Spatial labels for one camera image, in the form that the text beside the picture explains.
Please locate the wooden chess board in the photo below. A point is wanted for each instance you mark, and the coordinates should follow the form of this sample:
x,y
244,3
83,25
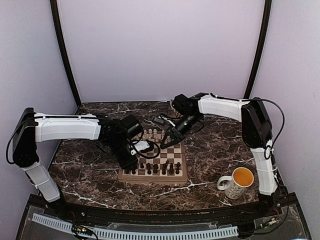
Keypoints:
x,y
174,153

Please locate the left black frame post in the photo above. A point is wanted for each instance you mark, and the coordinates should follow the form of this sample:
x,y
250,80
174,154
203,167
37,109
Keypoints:
x,y
63,52

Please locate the right black frame post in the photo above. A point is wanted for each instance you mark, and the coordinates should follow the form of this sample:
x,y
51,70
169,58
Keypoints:
x,y
259,48

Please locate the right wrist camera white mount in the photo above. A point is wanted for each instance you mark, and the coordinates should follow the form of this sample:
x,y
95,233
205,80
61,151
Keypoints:
x,y
163,121

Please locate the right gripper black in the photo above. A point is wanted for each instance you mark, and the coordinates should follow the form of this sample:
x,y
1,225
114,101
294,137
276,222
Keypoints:
x,y
176,139

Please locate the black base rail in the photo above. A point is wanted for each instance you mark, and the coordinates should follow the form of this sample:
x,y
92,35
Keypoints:
x,y
238,214

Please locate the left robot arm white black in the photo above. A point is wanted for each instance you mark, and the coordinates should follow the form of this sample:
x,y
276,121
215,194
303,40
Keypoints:
x,y
34,128

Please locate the white cable duct strip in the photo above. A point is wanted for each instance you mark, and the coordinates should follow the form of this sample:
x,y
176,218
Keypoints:
x,y
119,231

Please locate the dark tall piece back row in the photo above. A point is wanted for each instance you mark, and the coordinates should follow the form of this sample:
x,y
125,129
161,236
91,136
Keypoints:
x,y
171,169

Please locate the white mug yellow inside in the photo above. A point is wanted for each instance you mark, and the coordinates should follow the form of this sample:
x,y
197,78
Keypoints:
x,y
235,185

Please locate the white chess pieces row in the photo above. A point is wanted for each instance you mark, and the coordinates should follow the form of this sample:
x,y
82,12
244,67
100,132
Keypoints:
x,y
154,135

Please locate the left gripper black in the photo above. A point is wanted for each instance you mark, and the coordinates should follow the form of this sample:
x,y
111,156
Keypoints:
x,y
125,164

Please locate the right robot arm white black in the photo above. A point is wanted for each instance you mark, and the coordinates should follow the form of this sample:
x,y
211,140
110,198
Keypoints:
x,y
255,122

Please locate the dark piece bishop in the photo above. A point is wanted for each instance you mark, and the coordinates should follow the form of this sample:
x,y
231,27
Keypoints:
x,y
165,165

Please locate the black frame post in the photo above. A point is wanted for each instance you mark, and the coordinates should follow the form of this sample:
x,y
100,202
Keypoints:
x,y
63,52
259,48

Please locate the seashell pattern mug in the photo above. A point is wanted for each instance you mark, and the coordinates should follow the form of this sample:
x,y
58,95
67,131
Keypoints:
x,y
174,111

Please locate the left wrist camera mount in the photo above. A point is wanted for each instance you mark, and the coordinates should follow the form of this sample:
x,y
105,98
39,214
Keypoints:
x,y
140,147

